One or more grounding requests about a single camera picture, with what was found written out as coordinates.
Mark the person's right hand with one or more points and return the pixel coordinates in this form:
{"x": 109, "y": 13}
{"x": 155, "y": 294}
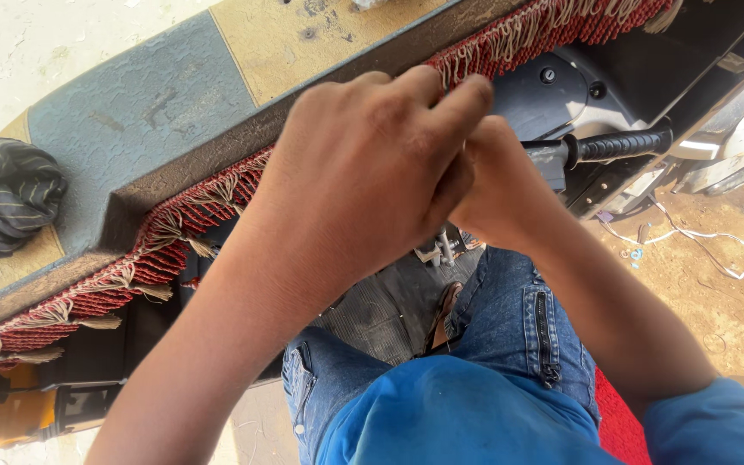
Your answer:
{"x": 507, "y": 194}

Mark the person's left hand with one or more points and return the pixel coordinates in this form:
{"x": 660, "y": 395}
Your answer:
{"x": 352, "y": 168}

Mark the person's right fingers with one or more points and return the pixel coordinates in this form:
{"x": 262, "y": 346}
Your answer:
{"x": 493, "y": 134}

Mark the black vehicle front panel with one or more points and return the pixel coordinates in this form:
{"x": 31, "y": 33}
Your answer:
{"x": 637, "y": 64}

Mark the person's blue jeans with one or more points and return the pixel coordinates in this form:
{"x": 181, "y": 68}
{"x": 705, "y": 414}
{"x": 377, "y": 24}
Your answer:
{"x": 507, "y": 316}

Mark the brown sandal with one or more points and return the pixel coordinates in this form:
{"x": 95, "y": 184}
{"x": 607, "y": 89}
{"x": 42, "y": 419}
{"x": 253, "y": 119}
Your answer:
{"x": 443, "y": 310}

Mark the person's blue shirt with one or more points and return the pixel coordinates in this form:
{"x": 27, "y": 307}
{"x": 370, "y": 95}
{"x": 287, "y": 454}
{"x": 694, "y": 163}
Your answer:
{"x": 462, "y": 413}

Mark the red seat cover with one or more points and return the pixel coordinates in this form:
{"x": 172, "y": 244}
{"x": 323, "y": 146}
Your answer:
{"x": 617, "y": 426}

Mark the red fringe trim with tassels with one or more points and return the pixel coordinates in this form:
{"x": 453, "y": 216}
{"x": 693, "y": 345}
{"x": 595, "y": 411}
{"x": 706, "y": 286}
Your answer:
{"x": 159, "y": 252}

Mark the black plastic box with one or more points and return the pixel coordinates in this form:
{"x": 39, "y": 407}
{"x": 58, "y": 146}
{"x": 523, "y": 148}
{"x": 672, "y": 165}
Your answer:
{"x": 84, "y": 407}

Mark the dark striped cloth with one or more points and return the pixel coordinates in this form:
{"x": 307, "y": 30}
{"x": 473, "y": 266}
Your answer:
{"x": 4, "y": 194}

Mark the metal pedal bracket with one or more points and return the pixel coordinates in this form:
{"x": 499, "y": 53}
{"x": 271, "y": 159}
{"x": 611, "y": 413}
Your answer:
{"x": 442, "y": 248}

